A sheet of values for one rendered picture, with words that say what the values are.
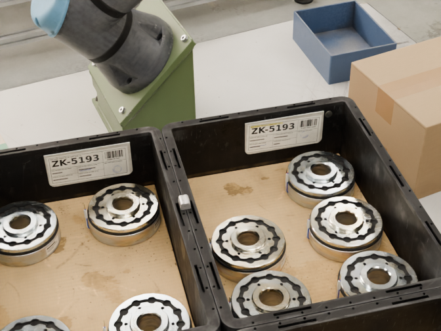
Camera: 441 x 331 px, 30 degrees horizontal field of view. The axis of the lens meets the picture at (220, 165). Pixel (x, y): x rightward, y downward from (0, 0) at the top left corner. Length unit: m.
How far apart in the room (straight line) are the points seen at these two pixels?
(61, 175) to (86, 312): 0.23
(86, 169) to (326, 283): 0.39
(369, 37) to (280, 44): 0.20
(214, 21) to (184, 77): 1.90
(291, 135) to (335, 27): 0.67
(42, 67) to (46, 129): 1.54
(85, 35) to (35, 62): 1.81
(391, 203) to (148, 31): 0.55
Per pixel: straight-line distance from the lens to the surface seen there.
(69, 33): 1.38
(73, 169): 1.21
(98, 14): 1.35
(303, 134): 1.27
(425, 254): 1.08
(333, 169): 1.23
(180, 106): 1.49
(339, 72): 1.70
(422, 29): 3.37
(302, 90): 1.69
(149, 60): 1.43
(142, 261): 1.14
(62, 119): 1.64
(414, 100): 1.40
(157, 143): 1.17
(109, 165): 1.22
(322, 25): 1.87
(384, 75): 1.46
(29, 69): 3.15
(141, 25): 1.44
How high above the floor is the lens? 1.64
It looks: 39 degrees down
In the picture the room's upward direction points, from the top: 1 degrees counter-clockwise
